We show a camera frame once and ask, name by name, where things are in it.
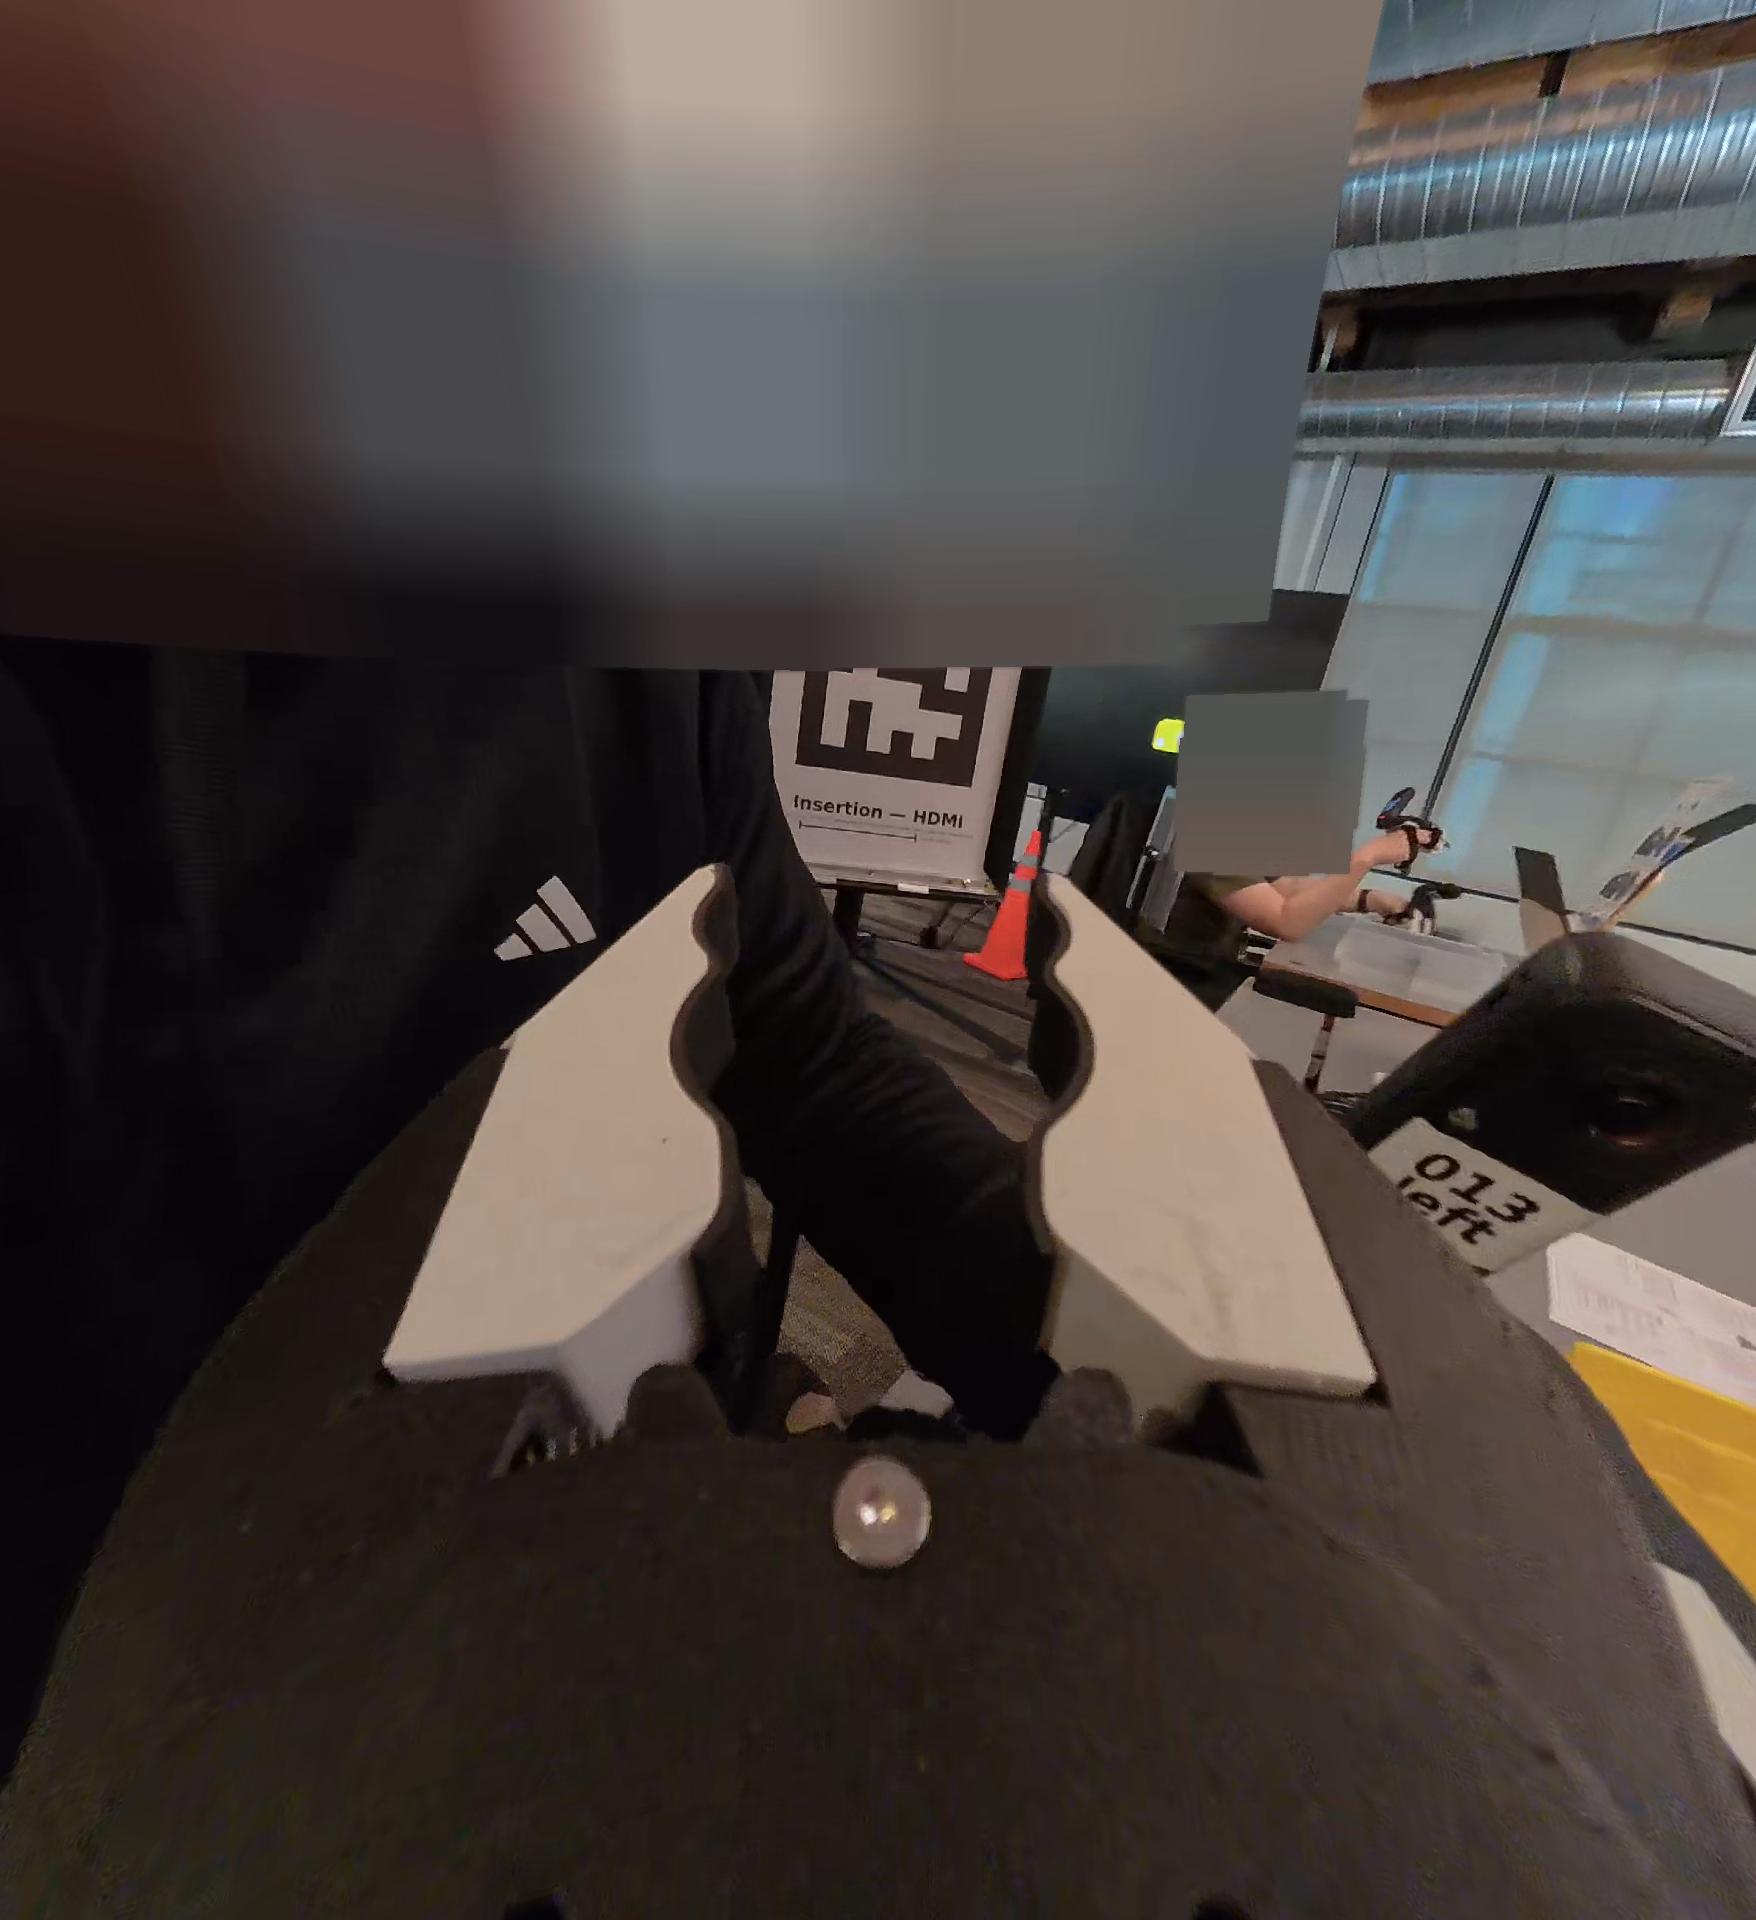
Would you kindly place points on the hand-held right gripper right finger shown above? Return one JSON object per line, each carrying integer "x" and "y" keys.
{"x": 1177, "y": 1170}

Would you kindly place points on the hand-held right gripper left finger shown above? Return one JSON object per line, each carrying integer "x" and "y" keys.
{"x": 593, "y": 1140}

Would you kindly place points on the yellow plastic bin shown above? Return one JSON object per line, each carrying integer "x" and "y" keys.
{"x": 1716, "y": 1485}

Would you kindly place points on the white printed paper sheet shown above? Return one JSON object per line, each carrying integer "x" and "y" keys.
{"x": 1687, "y": 1320}

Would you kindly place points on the clear plastic tub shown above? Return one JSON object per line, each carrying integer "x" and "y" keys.
{"x": 1388, "y": 961}

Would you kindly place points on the orange traffic cone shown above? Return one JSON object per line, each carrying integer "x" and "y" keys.
{"x": 1010, "y": 939}

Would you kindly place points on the person's black shirt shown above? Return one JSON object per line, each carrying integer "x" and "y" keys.
{"x": 295, "y": 901}

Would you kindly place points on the white printed sign board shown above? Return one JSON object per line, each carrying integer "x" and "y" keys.
{"x": 893, "y": 841}

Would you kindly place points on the silver ventilation duct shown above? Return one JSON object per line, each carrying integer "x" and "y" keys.
{"x": 1568, "y": 167}
{"x": 1491, "y": 404}

